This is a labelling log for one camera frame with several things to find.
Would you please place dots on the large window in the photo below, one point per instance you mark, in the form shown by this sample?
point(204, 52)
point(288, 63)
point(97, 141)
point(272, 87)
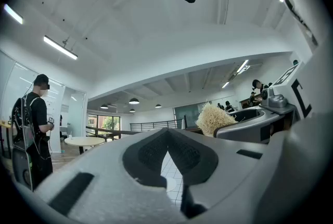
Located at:
point(104, 124)

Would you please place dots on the white grid tablecloth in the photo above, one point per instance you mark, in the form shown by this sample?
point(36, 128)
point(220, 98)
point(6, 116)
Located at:
point(169, 168)

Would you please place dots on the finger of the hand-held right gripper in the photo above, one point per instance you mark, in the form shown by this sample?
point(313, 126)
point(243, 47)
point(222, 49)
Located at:
point(247, 113)
point(242, 132)

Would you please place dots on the round wooden table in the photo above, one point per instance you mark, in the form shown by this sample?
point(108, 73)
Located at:
point(84, 141)

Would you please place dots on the grey device with round disc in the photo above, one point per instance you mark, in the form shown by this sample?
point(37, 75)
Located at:
point(23, 171)

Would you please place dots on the green wall board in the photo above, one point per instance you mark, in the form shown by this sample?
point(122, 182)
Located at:
point(186, 113)

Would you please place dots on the yellow sponge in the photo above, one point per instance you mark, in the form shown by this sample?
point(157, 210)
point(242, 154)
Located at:
point(212, 119)

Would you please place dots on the black railing with wooden handrail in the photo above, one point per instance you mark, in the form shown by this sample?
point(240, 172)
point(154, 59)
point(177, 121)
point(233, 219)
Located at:
point(153, 125)

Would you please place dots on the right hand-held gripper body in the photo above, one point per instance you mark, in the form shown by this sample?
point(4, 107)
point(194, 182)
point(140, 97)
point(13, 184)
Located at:
point(299, 98)

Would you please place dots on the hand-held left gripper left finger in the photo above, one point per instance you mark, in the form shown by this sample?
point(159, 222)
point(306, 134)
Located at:
point(104, 165)

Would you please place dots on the white round plate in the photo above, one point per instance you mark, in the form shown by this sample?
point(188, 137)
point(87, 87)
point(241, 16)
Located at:
point(171, 184)

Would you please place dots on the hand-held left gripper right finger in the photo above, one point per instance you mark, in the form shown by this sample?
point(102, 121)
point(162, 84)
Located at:
point(229, 165)

